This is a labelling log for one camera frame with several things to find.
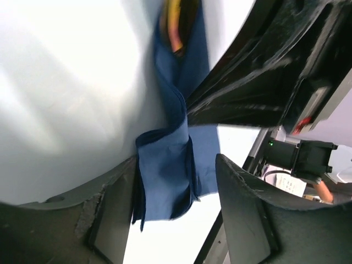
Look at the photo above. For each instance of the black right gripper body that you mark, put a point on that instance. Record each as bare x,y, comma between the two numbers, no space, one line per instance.
321,87

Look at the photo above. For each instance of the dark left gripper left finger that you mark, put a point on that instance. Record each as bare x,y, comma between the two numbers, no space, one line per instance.
89,224

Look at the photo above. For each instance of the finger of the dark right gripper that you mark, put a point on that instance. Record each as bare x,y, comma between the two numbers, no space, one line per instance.
256,80

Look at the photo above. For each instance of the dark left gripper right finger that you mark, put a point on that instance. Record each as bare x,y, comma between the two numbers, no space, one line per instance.
264,224

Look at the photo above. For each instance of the iridescent spoon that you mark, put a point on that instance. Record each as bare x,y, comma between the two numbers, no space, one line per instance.
176,22

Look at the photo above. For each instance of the blue paper napkin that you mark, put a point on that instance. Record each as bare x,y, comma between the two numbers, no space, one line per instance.
176,164

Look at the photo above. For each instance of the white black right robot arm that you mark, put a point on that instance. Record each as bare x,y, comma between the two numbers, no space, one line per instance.
323,150

